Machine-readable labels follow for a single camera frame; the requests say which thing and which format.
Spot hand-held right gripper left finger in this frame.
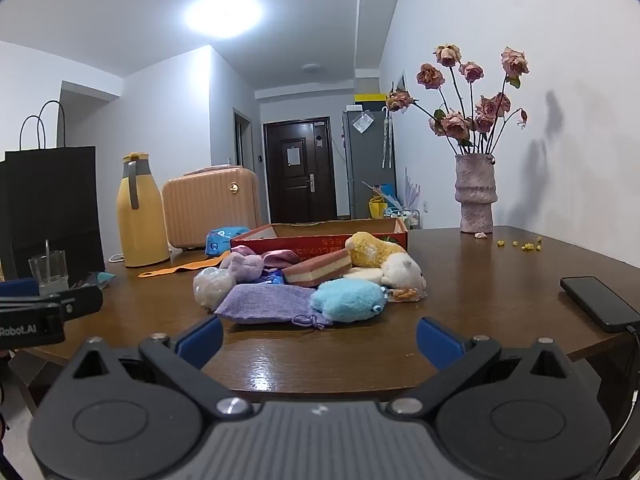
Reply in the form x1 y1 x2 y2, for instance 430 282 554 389
65 316 253 420

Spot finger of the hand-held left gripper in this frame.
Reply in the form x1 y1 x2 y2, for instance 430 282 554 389
0 279 62 307
60 287 104 322

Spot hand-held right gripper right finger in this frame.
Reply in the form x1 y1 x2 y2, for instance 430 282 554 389
385 316 576 420

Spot purple drawstring pouch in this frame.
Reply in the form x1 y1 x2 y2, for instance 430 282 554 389
214 282 333 331

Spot white plush toy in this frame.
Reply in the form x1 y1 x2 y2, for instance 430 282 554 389
381 252 427 291

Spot lilac fluffy scrunchie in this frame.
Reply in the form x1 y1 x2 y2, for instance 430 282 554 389
220 252 266 283

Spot blue plush toy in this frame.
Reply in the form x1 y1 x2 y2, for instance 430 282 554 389
309 278 390 323

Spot yellow plush toy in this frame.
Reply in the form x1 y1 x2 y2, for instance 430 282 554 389
345 231 408 269

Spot pink satin scrunchie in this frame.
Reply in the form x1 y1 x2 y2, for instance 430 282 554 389
231 245 302 270

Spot pink layered sponge block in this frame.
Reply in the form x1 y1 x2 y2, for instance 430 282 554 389
281 250 353 288

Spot red cardboard box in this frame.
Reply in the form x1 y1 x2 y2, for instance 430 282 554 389
230 217 410 266

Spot clear drinking glass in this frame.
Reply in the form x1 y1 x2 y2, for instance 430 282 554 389
28 240 69 296

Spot orange shoehorn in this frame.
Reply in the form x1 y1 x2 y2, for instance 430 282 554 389
137 255 231 279

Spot black paper bag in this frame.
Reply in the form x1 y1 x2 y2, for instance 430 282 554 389
0 101 106 281

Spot yellow thermos jug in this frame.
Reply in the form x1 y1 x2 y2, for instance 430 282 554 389
116 152 172 268

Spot blue tissue pack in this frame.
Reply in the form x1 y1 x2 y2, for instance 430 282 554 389
205 226 251 257

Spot scattered yellow crumbs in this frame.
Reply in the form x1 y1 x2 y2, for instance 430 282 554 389
496 236 543 252

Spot peach hard-shell suitcase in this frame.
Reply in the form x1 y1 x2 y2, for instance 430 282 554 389
161 165 263 251

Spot pink ceramic vase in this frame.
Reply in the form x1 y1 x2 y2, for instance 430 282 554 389
454 153 497 234

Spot blue wrapping paper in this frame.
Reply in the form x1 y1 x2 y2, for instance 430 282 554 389
362 180 401 206

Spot black smartphone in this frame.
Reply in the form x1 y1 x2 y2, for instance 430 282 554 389
560 276 640 334

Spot dark entrance door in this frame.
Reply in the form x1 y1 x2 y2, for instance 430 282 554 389
263 117 338 224

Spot grey refrigerator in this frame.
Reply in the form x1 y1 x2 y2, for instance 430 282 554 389
342 108 398 220

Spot dark side door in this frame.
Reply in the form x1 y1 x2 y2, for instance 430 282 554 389
233 108 253 168

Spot white folded umbrella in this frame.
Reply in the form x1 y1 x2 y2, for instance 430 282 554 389
381 106 392 170

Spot dried pink roses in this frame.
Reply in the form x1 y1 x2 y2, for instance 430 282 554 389
386 44 530 156

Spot yellow and black box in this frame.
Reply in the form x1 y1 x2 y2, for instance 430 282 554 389
354 92 388 111

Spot round ceiling light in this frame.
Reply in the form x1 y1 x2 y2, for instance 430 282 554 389
184 0 265 40

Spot wire storage trolley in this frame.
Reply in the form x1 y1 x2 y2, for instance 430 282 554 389
397 205 423 231

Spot purple wall decal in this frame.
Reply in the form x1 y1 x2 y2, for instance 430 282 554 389
405 167 421 206

